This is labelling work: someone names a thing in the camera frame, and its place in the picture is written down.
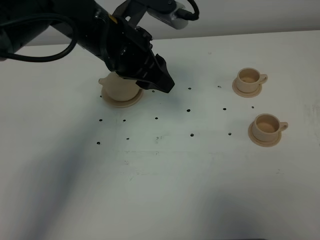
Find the beige near cup saucer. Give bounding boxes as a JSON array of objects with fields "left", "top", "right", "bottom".
[{"left": 248, "top": 122, "right": 282, "bottom": 148}]

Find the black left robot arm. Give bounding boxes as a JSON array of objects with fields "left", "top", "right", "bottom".
[{"left": 0, "top": 0, "right": 175, "bottom": 93}]

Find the beige cup saucer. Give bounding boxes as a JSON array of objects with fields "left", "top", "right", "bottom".
[
  {"left": 248, "top": 122, "right": 282, "bottom": 148},
  {"left": 232, "top": 79, "right": 262, "bottom": 98}
]

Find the beige far cup saucer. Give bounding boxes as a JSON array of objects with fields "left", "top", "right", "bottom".
[{"left": 232, "top": 79, "right": 262, "bottom": 98}]

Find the beige far teacup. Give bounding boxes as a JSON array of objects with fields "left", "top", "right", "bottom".
[{"left": 235, "top": 68, "right": 268, "bottom": 93}]

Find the beige teapot saucer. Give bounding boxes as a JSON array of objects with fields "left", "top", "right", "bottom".
[{"left": 101, "top": 88, "right": 144, "bottom": 108}]

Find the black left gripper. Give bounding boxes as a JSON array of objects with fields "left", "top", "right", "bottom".
[{"left": 94, "top": 0, "right": 175, "bottom": 94}]

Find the beige teacup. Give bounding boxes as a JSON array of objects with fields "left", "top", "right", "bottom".
[
  {"left": 235, "top": 68, "right": 268, "bottom": 93},
  {"left": 252, "top": 113, "right": 289, "bottom": 143}
]

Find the beige near teacup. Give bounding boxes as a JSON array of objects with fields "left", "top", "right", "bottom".
[{"left": 252, "top": 113, "right": 289, "bottom": 143}]

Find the beige ceramic teapot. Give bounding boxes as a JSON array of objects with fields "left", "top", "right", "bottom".
[{"left": 98, "top": 72, "right": 140, "bottom": 102}]

